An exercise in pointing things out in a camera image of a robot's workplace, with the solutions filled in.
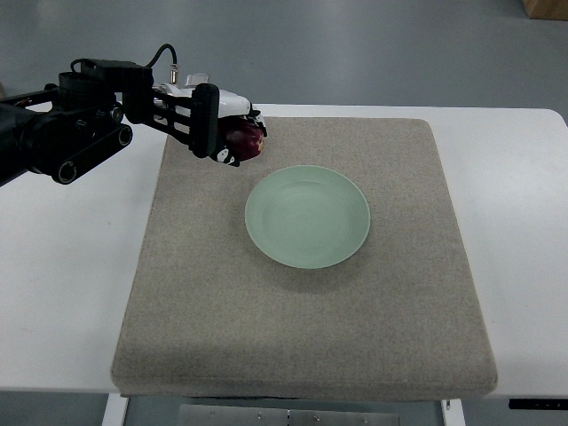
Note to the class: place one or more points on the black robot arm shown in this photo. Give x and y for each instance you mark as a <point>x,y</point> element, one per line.
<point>71,127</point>

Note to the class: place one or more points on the white table leg right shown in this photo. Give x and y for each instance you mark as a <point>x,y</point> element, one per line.
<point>452,412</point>

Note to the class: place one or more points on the beige fabric cushion mat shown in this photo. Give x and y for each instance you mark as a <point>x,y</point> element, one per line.
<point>211,315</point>

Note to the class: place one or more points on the white table leg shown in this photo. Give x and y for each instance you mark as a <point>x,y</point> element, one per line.
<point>115,411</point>
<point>452,412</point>

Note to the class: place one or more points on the upper clear floor tile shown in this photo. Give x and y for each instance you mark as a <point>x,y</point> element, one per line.
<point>193,80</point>

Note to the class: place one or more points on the light green plate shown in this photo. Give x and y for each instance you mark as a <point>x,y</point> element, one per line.
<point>307,217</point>

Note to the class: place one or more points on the red apple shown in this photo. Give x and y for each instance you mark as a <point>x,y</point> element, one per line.
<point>244,139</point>

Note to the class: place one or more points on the white table leg left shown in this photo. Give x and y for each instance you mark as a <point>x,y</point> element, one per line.
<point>115,411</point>

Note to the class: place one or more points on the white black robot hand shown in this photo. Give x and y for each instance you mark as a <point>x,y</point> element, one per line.
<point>229,105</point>

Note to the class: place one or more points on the cardboard box corner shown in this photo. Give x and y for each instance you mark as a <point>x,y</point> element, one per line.
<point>546,9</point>

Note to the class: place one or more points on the black table control panel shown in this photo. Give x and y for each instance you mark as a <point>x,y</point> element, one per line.
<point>538,404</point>

